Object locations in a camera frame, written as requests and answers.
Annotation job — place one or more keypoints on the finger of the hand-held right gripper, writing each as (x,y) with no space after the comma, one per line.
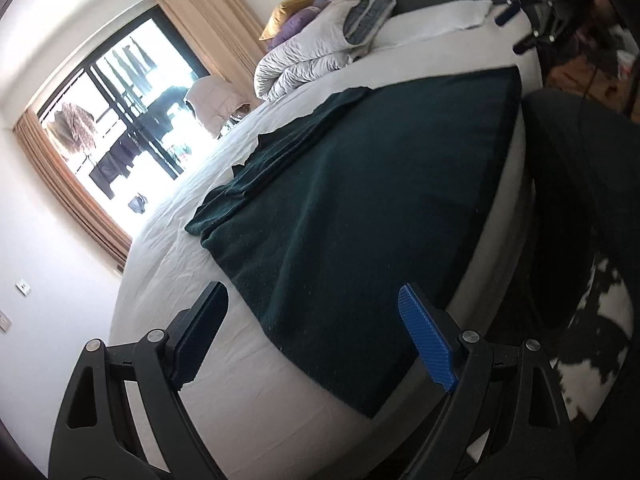
(506,15)
(525,45)

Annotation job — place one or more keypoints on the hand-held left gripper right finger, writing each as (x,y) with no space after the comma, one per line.
(430,340)

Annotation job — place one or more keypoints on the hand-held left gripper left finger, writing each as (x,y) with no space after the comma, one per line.
(200,330)

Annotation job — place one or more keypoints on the dark green sweater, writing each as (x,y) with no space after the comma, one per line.
(350,185)

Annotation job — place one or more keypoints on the row of hanging clothes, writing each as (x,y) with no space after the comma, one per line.
(75,122)

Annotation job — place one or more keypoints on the bed with white sheet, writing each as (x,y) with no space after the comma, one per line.
(240,385)

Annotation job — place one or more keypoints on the white pillow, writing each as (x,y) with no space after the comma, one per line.
(430,22)

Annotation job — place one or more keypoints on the person's leg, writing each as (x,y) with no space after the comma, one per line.
(590,185)

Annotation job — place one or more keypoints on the beige curtain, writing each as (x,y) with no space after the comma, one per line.
(210,25)
(65,190)

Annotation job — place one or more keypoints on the folded grey duvet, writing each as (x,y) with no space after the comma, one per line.
(300,60)

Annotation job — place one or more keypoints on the purple pillow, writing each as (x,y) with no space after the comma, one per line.
(295,28)

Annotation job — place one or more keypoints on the yellow pillow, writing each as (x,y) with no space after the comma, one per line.
(290,10)

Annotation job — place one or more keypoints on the beige puffer jacket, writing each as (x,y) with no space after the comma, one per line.
(210,100)

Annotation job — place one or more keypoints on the white wall socket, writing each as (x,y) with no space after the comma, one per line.
(5,321)

